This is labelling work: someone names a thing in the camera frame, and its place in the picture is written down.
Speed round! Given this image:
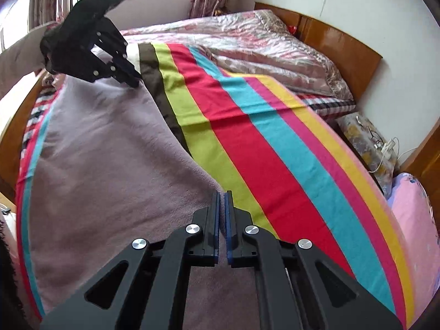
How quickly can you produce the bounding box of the rainbow striped blanket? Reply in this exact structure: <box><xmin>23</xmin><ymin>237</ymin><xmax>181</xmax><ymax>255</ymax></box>
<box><xmin>16</xmin><ymin>44</ymin><xmax>415</xmax><ymax>328</ymax></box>

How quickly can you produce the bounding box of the pink bed sheet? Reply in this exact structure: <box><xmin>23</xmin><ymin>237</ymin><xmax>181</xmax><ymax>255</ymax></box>
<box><xmin>388</xmin><ymin>173</ymin><xmax>439</xmax><ymax>317</ymax></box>

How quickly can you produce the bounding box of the pink floral quilt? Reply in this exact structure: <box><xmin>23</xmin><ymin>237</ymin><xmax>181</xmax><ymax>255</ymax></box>
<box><xmin>122</xmin><ymin>10</ymin><xmax>354</xmax><ymax>101</ymax></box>

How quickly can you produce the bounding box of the bedside table with patterned cloth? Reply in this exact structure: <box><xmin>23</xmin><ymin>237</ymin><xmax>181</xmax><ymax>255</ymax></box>
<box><xmin>336</xmin><ymin>112</ymin><xmax>397</xmax><ymax>199</ymax></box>

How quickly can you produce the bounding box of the white power strip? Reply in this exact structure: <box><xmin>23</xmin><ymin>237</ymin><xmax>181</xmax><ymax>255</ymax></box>
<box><xmin>379</xmin><ymin>139</ymin><xmax>396</xmax><ymax>160</ymax></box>

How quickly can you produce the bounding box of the right wooden headboard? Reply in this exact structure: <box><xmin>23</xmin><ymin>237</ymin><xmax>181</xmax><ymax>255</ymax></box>
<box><xmin>400</xmin><ymin>121</ymin><xmax>440</xmax><ymax>230</ymax></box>

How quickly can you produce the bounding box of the wooden headboard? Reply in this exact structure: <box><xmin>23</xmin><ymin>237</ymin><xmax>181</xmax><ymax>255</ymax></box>
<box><xmin>254</xmin><ymin>2</ymin><xmax>383</xmax><ymax>102</ymax></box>
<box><xmin>400</xmin><ymin>121</ymin><xmax>440</xmax><ymax>230</ymax></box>

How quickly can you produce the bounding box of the plaid bed sheet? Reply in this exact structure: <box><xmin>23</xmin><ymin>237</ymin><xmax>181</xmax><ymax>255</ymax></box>
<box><xmin>20</xmin><ymin>86</ymin><xmax>356</xmax><ymax>160</ymax></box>

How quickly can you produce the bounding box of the left wooden headboard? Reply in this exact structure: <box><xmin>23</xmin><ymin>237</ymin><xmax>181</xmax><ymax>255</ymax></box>
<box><xmin>254</xmin><ymin>2</ymin><xmax>383</xmax><ymax>102</ymax></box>

